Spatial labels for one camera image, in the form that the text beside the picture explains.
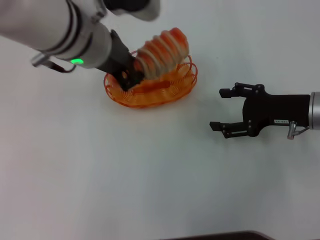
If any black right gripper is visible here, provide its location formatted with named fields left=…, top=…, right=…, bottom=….
left=209, top=82, right=312, bottom=140

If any dark brown robot base edge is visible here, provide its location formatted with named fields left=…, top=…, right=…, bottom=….
left=159, top=230, right=279, bottom=240

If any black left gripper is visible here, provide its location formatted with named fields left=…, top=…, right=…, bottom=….
left=95, top=29, right=146, bottom=92

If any orange woven plastic basket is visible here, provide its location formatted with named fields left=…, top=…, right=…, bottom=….
left=103, top=49, right=199, bottom=109

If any dark cable with metal plug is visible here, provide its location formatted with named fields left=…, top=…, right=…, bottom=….
left=30, top=52, right=77, bottom=74

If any grey cable with metal plug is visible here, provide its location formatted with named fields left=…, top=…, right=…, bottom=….
left=286, top=120, right=311, bottom=140

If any orange striped bread loaf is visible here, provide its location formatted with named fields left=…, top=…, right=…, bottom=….
left=132, top=27, right=190, bottom=81

